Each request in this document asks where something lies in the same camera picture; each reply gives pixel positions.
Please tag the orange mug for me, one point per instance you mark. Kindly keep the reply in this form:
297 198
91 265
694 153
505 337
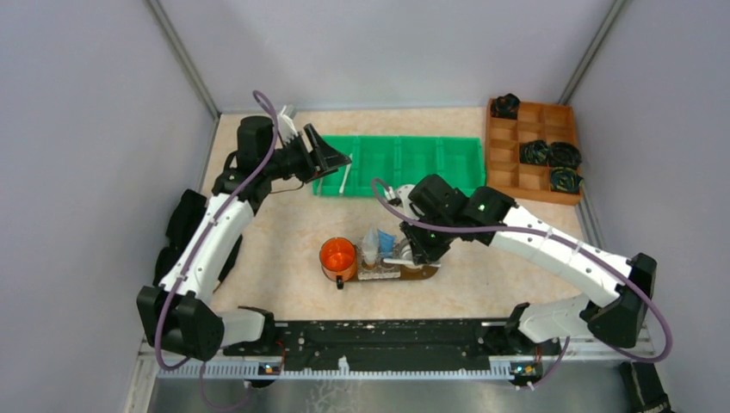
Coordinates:
339 260

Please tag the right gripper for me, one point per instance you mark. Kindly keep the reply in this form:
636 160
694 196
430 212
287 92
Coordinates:
420 247

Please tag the green divided plastic bin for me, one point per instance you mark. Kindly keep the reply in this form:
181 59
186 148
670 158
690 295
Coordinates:
400 160

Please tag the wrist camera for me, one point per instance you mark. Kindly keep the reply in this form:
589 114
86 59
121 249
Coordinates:
399 197
286 128

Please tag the white toothpaste tube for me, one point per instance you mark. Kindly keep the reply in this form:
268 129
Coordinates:
370 247

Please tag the white toothbrush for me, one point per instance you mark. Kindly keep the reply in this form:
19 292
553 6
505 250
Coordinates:
410 263
347 169

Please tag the blue toothpaste tube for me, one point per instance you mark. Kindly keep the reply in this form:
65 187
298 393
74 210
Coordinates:
387 243

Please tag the rolled dark sock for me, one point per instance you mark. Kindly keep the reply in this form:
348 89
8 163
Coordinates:
564 155
534 152
505 107
565 180

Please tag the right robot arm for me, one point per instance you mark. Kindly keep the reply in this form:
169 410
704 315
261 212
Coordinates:
609 306

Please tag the wooden compartment box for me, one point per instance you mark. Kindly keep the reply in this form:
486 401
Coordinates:
550 122

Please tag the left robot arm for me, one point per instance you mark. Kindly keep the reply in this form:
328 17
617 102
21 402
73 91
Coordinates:
205 235

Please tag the steel cup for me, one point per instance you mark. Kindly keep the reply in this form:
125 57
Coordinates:
404 250

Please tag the brown oval wooden tray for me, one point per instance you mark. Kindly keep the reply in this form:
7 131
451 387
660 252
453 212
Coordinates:
411 274

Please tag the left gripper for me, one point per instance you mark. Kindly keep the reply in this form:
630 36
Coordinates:
311 151

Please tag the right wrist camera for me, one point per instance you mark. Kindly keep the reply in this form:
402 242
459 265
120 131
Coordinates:
399 197

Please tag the clear glass cup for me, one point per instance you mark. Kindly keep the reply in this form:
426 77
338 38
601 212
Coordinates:
380 271

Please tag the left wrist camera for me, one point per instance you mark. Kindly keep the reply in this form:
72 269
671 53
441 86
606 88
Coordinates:
286 128

